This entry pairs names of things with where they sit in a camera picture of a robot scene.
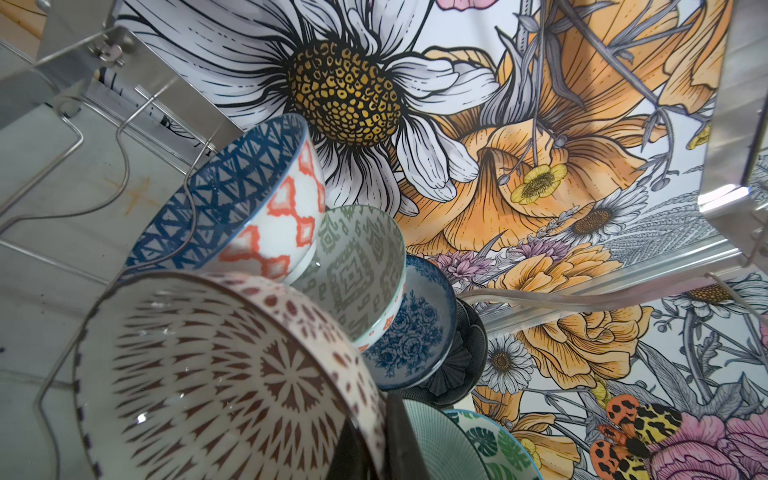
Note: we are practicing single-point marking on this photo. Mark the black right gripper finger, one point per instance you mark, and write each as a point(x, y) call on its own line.
point(404, 460)

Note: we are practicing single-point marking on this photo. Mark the mint green striped bowl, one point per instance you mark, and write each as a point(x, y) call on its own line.
point(445, 449)

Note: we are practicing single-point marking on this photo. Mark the green leaf pattern bowl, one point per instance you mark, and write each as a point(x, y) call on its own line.
point(503, 456)

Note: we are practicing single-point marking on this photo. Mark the dark grey patterned bowl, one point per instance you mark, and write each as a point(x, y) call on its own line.
point(462, 369)

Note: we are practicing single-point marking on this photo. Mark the blue floral bowl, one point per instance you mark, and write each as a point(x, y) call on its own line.
point(420, 336)

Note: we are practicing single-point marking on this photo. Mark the pale green patterned bowl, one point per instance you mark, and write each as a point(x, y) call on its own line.
point(357, 273)

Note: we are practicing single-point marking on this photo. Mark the blue geometric pattern bowl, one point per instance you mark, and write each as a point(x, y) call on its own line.
point(256, 208)

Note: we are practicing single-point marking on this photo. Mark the steel two-tier dish rack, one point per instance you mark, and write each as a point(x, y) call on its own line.
point(524, 146)

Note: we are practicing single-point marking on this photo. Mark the right aluminium corner post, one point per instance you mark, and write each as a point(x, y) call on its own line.
point(670, 274)

